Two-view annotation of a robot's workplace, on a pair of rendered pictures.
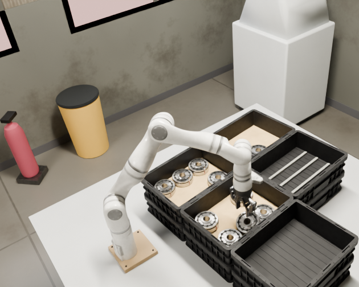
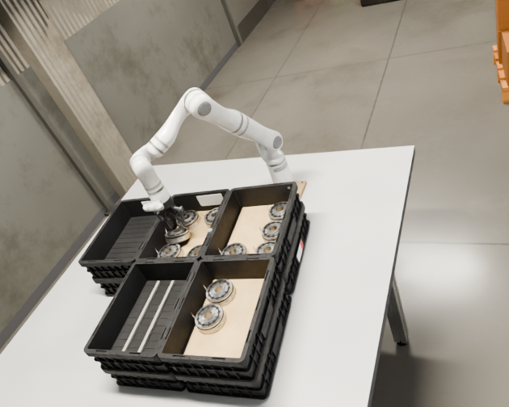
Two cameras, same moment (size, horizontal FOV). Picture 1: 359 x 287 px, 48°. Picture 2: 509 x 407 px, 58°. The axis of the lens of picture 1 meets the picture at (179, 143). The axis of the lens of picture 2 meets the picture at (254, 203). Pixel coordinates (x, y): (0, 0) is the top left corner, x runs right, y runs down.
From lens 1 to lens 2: 2.81 m
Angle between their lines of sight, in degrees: 103
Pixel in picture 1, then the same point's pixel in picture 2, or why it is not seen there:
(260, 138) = (225, 351)
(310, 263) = (124, 250)
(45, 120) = not seen: outside the picture
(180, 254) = not seen: hidden behind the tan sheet
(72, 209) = (384, 174)
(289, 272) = (137, 236)
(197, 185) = (254, 240)
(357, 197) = (99, 383)
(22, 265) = not seen: outside the picture
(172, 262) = not seen: hidden behind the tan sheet
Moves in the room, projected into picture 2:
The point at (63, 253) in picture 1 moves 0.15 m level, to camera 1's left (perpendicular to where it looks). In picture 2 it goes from (338, 158) to (359, 141)
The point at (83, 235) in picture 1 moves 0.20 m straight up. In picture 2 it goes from (341, 173) to (331, 138)
